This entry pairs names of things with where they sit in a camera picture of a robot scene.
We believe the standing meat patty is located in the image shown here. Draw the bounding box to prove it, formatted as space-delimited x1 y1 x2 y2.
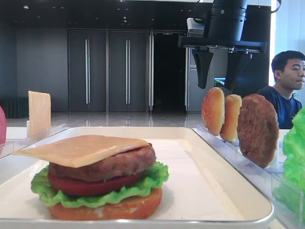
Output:
237 94 279 168

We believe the lettuce leaf in burger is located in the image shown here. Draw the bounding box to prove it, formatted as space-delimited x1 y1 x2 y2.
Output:
31 162 169 208

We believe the sesame top bun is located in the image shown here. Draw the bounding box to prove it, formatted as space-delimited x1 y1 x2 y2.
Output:
202 87 224 136

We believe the standing red tomato slice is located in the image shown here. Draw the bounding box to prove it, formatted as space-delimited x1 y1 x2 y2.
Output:
0 107 7 145

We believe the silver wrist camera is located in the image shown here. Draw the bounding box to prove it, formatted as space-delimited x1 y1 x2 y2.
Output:
187 18 205 37

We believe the standing spare bun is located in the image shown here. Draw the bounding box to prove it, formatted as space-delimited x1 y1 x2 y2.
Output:
220 94 242 142

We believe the small wall screen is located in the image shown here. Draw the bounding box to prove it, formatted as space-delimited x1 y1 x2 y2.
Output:
213 77 225 87

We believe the cheese slice in burger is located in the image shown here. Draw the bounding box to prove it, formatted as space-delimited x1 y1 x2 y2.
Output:
12 135 149 168

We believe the meat patty in burger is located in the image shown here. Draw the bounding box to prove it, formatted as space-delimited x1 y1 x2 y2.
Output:
49 144 156 182

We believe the bottom bun in burger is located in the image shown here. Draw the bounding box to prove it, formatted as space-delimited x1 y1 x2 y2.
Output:
48 188 163 220

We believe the white rectangular tray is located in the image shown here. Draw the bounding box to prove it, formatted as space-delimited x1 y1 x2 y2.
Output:
0 127 275 229

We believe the right long clear rail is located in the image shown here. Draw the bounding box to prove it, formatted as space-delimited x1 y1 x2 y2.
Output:
194 125 305 229

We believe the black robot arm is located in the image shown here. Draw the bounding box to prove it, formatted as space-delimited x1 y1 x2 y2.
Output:
178 0 267 90

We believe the black camera cable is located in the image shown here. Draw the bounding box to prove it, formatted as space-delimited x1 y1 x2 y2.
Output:
192 0 213 24

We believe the standing green lettuce leaf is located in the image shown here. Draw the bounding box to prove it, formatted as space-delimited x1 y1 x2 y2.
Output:
274 108 305 214

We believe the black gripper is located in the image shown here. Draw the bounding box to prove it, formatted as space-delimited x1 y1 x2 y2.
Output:
178 19 267 90

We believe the tomato slice in burger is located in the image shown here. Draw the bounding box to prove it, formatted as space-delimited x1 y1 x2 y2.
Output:
47 172 143 197

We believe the long clear rail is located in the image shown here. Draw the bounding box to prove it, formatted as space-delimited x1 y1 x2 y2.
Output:
0 124 67 158
194 125 305 229

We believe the standing cheese slice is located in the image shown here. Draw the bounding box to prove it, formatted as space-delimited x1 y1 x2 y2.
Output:
28 91 51 136

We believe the left long clear rail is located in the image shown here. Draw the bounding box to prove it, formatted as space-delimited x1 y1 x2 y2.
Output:
0 124 67 158

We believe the seated man in blue shirt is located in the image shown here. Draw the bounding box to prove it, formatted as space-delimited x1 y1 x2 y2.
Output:
257 51 305 129

